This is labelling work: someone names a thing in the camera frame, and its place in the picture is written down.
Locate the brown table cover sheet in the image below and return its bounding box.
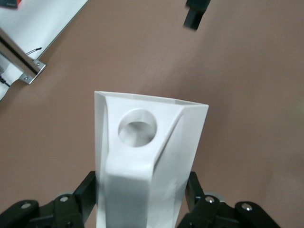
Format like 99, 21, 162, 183
0, 0, 304, 228

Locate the white hexagonal cup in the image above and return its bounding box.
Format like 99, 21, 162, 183
93, 90, 210, 228

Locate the aluminium profile post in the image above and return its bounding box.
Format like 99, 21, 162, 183
0, 28, 40, 77

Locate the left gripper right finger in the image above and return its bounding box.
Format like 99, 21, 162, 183
175, 171, 238, 228

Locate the thin black cable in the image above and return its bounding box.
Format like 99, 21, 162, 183
25, 46, 43, 56

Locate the silver angle bracket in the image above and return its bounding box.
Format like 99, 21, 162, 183
19, 59, 48, 86

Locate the orange and black box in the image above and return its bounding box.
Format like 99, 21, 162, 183
0, 0, 19, 10

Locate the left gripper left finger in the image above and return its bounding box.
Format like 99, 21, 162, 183
30, 170, 98, 228

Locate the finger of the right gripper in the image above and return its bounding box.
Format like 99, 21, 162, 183
183, 0, 211, 31

